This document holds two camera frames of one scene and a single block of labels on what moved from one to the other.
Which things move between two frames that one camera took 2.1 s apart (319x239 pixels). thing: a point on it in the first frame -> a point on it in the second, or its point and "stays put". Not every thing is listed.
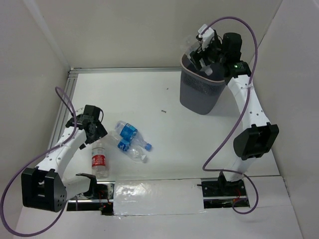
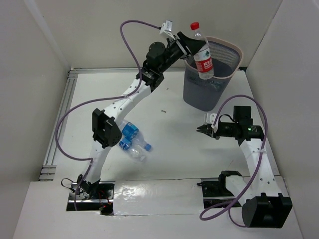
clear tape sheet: [158, 197] stays put
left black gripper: [98, 132] -> [181, 44]
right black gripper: [197, 55] -> [205, 129]
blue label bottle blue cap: [130, 133] stays put
